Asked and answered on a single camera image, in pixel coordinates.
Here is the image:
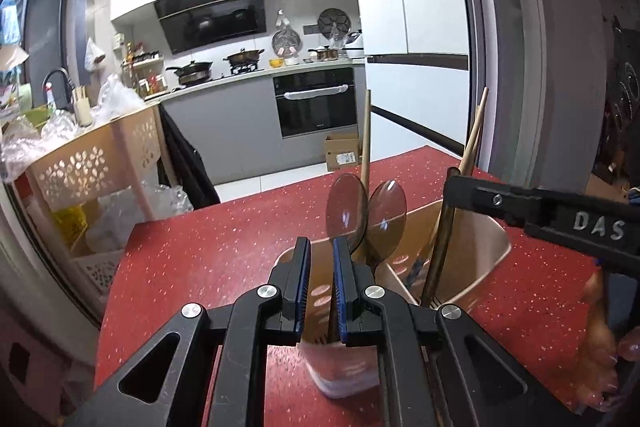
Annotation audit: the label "lidded cooking pot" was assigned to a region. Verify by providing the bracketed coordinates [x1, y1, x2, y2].
[223, 48, 266, 75]

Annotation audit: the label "grey sliding door frame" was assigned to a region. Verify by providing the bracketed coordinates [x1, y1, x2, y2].
[0, 0, 608, 338]

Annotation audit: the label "black range hood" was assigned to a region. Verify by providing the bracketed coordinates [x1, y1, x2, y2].
[153, 0, 267, 55]

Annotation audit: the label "black jacket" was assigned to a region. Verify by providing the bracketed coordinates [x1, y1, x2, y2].
[158, 104, 221, 210]

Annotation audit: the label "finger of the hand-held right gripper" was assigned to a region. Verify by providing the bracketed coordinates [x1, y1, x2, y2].
[444, 175, 532, 229]

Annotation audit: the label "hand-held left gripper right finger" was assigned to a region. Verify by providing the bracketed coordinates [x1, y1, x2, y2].
[332, 237, 588, 427]

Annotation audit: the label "wooden chopstick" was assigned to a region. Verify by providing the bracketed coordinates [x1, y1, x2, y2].
[421, 106, 483, 307]
[359, 90, 373, 190]
[421, 87, 490, 307]

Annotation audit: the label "white refrigerator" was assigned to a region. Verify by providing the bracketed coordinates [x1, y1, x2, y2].
[327, 0, 473, 158]

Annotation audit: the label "crumpled clear plastic bag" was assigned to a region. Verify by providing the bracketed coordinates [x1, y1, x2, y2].
[87, 182, 193, 253]
[0, 107, 81, 180]

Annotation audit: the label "black kitchen faucet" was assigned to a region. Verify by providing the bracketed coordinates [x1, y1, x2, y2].
[42, 67, 74, 112]

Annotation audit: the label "blue hanging packet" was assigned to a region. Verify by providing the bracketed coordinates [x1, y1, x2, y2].
[0, 4, 24, 46]

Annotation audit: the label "dark round divided tray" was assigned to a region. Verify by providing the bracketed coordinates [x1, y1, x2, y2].
[317, 8, 352, 38]

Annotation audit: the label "cardboard box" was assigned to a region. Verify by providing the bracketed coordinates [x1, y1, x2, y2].
[324, 133, 363, 172]

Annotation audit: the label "person's right hand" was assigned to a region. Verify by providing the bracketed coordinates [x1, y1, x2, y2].
[575, 268, 640, 412]

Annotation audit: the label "beige flower-cutout storage cart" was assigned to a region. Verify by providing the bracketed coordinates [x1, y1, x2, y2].
[25, 104, 166, 303]

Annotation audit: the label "beige plastic utensil holder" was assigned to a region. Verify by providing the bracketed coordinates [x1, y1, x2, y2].
[272, 196, 514, 400]

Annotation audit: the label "white rice cooker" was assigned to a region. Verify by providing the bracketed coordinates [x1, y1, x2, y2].
[342, 32, 364, 59]

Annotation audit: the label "black wok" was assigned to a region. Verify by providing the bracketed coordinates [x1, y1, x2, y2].
[166, 59, 215, 85]

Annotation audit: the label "beige chopstick canister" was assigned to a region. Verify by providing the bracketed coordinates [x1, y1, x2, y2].
[73, 86, 94, 128]

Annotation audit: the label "beige paper bag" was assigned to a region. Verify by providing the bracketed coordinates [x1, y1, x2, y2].
[0, 44, 29, 70]

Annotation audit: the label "grey lower cabinets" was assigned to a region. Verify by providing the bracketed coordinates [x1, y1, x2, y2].
[160, 74, 277, 188]

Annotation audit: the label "dark patterned object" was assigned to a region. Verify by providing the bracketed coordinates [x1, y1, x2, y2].
[592, 14, 640, 188]

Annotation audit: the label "round metal steamer rack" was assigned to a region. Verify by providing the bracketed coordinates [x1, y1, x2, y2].
[271, 28, 302, 58]

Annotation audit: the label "pink plastic stool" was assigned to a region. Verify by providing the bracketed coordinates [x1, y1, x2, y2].
[0, 327, 96, 427]

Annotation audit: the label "yellow bag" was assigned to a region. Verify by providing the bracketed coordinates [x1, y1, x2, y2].
[50, 202, 96, 240]

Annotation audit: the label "black built-in oven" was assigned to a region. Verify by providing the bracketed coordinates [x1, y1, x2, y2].
[273, 67, 359, 139]

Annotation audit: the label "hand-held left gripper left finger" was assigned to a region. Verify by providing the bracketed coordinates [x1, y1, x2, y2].
[65, 236, 314, 427]

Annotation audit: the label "hanging white plastic bag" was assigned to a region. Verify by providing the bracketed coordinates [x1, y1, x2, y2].
[83, 37, 106, 72]

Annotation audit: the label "condiment bottles rack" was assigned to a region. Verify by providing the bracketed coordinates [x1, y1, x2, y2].
[120, 42, 168, 100]

